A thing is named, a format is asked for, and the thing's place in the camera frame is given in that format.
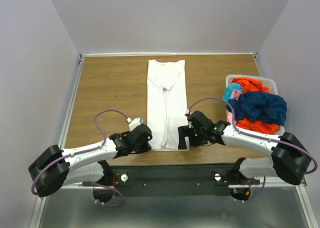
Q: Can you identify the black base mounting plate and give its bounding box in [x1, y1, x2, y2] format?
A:
[93, 163, 260, 201]

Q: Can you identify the pink t shirt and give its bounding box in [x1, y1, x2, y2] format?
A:
[227, 89, 242, 124]

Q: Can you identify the navy blue t shirt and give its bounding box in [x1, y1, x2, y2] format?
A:
[226, 91, 287, 126]

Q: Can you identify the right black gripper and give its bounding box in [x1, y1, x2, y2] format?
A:
[177, 124, 208, 149]

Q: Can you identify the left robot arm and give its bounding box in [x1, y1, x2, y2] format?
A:
[28, 123, 152, 198]

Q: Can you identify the white t shirt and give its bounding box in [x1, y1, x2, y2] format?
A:
[147, 59, 188, 151]

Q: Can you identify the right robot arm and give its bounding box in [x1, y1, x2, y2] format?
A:
[177, 110, 312, 186]

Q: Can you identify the aluminium table frame rail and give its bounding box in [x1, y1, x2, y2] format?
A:
[29, 54, 85, 228]

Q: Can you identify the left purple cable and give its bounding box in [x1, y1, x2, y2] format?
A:
[30, 109, 132, 196]

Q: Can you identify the orange t shirt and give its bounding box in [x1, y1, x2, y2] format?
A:
[232, 77, 280, 135]

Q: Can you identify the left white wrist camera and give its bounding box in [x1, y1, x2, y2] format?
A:
[126, 117, 144, 131]

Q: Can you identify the teal t shirt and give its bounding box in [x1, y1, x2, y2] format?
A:
[222, 83, 243, 102]

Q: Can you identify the white plastic laundry basket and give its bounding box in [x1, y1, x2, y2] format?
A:
[222, 74, 287, 135]

